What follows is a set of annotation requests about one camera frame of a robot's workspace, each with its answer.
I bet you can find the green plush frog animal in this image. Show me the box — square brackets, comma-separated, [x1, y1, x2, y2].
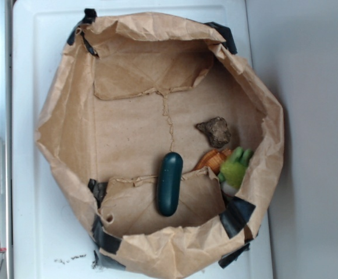
[218, 146, 254, 197]

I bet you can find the dark green oblong capsule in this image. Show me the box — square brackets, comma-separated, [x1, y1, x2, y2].
[156, 152, 183, 217]

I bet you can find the orange ridged shell toy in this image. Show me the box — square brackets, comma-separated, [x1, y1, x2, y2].
[193, 148, 233, 175]

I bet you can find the brown rock-like toy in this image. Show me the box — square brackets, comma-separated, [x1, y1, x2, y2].
[195, 117, 231, 149]

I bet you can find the brown paper bag bin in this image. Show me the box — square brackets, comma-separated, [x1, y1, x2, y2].
[35, 9, 284, 278]

